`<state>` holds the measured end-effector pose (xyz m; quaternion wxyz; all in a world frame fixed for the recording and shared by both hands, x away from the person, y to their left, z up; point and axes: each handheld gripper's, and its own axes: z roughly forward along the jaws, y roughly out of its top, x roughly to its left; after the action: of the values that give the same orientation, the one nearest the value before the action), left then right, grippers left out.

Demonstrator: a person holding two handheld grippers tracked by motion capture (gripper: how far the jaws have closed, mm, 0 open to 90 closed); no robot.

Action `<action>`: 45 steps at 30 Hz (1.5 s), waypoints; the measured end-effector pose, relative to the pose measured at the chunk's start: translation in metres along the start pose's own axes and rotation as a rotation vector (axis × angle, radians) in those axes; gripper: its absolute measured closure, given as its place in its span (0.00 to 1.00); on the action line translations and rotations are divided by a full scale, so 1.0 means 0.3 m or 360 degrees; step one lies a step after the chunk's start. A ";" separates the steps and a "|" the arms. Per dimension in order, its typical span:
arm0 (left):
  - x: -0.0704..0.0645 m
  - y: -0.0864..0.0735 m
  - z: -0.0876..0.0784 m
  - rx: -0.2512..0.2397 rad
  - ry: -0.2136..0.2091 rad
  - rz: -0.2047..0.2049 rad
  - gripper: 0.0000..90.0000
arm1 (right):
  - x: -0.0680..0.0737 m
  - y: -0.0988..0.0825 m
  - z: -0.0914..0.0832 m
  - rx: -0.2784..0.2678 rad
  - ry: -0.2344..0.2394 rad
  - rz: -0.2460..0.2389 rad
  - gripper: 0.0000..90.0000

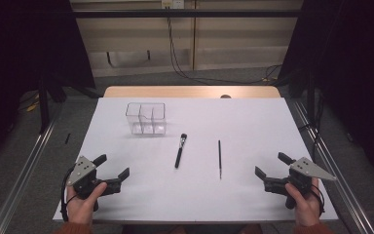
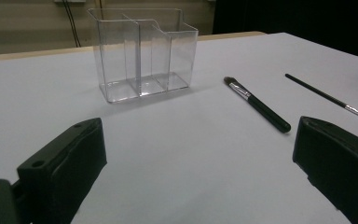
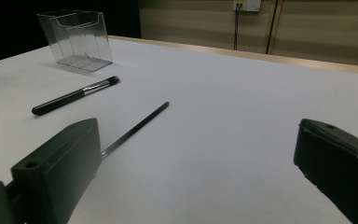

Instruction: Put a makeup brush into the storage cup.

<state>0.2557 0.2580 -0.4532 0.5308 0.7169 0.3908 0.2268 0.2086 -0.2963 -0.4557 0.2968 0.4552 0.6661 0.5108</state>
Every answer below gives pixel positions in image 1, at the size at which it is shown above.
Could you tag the black metal stand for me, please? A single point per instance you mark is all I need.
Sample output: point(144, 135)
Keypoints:
point(44, 107)

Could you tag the black curtain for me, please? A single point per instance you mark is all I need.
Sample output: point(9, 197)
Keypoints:
point(19, 65)
point(354, 81)

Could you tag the white table sheet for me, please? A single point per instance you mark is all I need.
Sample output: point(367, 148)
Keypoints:
point(191, 195)

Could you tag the clear plastic organizer box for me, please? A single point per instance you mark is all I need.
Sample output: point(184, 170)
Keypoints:
point(146, 125)

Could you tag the white wall socket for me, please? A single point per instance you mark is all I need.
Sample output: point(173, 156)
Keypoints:
point(172, 4)

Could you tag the person's left hand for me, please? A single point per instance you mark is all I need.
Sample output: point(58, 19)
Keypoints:
point(81, 211)

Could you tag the small black stick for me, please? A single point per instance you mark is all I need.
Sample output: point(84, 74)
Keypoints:
point(67, 138)

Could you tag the person's right hand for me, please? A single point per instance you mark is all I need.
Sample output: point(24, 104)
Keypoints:
point(306, 209)

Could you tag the aluminium floor rail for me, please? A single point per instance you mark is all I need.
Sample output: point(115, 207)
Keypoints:
point(19, 182)
point(337, 175)

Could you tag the thin black eyeliner pencil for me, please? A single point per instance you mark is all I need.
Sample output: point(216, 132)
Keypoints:
point(219, 156)

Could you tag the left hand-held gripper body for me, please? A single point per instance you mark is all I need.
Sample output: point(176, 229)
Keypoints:
point(83, 175)

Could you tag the black marker pen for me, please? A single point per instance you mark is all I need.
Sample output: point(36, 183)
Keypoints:
point(179, 152)

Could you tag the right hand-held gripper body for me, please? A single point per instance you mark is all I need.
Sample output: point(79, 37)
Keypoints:
point(306, 170)

